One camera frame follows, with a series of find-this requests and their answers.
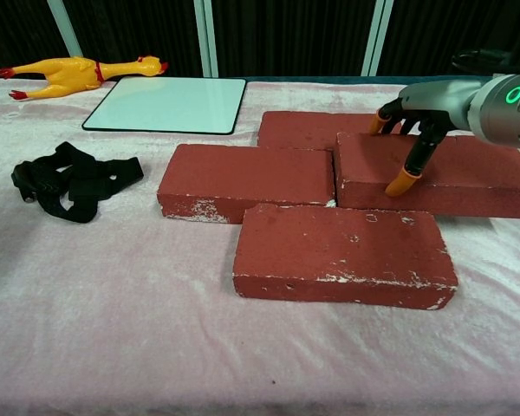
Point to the pale metal partition post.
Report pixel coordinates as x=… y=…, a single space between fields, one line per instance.
x=206 y=39
x=65 y=26
x=378 y=39

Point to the red brick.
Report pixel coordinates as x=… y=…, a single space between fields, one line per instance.
x=242 y=173
x=468 y=164
x=303 y=130
x=342 y=247

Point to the yellow rubber chicken toy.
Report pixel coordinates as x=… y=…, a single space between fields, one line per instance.
x=65 y=73

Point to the white board black edge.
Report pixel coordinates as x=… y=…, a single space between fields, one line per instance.
x=164 y=104

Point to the pink velvet tablecloth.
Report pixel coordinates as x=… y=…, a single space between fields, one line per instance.
x=112 y=303

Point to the dark teal table cover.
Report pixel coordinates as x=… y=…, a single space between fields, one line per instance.
x=329 y=79

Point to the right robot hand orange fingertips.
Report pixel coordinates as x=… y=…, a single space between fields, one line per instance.
x=437 y=102

